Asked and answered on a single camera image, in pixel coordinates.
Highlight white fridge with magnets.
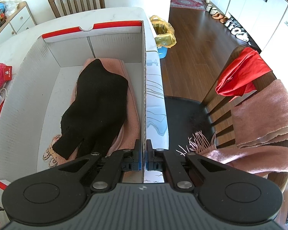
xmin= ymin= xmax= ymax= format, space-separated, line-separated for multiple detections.
xmin=261 ymin=8 xmax=288 ymax=65

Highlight pink fringed scarf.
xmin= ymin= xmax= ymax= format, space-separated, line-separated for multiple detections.
xmin=176 ymin=80 xmax=288 ymax=177

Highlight row of shoes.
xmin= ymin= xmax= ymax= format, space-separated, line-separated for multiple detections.
xmin=205 ymin=4 xmax=250 ymax=43

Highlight red patterned rug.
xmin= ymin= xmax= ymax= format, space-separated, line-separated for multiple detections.
xmin=170 ymin=0 xmax=205 ymax=10

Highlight blue patterned table mat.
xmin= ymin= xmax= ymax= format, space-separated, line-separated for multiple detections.
xmin=143 ymin=50 xmax=170 ymax=184

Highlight pink knitted garment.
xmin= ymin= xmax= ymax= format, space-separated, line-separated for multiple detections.
xmin=68 ymin=59 xmax=140 ymax=160

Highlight white sideboard cabinet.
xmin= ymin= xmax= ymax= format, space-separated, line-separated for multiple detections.
xmin=0 ymin=2 xmax=37 ymax=44

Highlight red cardboard box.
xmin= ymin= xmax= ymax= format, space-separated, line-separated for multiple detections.
xmin=0 ymin=21 xmax=146 ymax=188

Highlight dark wooden chair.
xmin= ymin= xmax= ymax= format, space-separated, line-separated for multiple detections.
xmin=164 ymin=45 xmax=288 ymax=223

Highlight white wall cabinets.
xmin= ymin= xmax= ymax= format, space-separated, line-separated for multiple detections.
xmin=210 ymin=0 xmax=288 ymax=50

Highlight black knitted garment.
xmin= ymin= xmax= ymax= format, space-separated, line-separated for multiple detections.
xmin=52 ymin=59 xmax=128 ymax=159

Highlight yellow bag trash bin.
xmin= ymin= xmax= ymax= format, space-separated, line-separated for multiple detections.
xmin=150 ymin=16 xmax=177 ymax=59

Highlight red cloth on chair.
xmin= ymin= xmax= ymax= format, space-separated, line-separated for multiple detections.
xmin=215 ymin=47 xmax=271 ymax=97

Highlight red plush hang tag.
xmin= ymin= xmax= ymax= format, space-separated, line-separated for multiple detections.
xmin=3 ymin=65 xmax=12 ymax=81

